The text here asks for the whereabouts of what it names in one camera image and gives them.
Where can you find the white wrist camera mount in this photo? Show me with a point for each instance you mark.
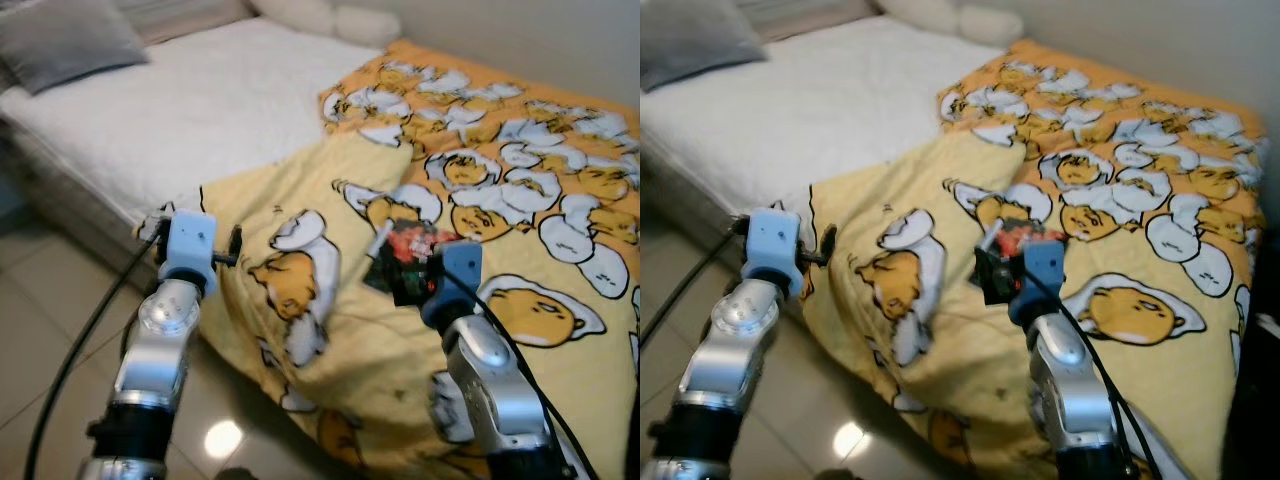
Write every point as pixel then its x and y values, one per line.
pixel 190 245
pixel 772 245
pixel 1042 275
pixel 458 275

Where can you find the white quilted bed mattress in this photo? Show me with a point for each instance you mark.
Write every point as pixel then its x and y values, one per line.
pixel 200 110
pixel 830 110

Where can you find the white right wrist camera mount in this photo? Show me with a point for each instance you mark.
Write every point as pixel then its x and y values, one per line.
pixel 458 275
pixel 1042 275

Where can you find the grey square pillow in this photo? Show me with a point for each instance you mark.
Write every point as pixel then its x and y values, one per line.
pixel 695 40
pixel 65 45

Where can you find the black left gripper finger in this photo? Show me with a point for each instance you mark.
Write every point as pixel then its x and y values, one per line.
pixel 235 246
pixel 827 245

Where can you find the long cream bolster pillow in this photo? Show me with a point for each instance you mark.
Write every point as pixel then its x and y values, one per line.
pixel 990 25
pixel 300 15

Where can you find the red and green book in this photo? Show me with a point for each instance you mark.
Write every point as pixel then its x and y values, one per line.
pixel 1005 258
pixel 405 252

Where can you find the yellow cartoon egg blanket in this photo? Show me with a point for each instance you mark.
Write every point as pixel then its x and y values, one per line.
pixel 480 170
pixel 1100 170

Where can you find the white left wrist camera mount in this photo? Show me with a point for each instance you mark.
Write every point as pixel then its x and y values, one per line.
pixel 772 245
pixel 190 245

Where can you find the large black fabric case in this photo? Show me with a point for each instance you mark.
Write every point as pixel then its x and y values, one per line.
pixel 1255 400

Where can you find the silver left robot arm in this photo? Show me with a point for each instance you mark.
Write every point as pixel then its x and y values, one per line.
pixel 715 370
pixel 150 360

